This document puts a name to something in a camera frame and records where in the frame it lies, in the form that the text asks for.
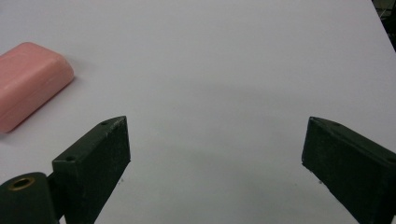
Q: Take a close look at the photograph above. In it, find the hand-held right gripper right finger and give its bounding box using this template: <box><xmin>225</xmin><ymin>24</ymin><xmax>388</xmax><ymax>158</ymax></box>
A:
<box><xmin>301</xmin><ymin>116</ymin><xmax>396</xmax><ymax>224</ymax></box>

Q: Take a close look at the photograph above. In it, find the pink soap bar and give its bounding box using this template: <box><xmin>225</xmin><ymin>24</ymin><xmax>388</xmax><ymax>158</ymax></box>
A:
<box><xmin>0</xmin><ymin>41</ymin><xmax>76</xmax><ymax>134</ymax></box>

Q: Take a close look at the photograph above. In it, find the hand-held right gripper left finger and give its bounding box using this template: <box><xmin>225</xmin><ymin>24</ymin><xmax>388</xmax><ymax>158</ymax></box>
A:
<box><xmin>51</xmin><ymin>115</ymin><xmax>132</xmax><ymax>224</ymax></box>

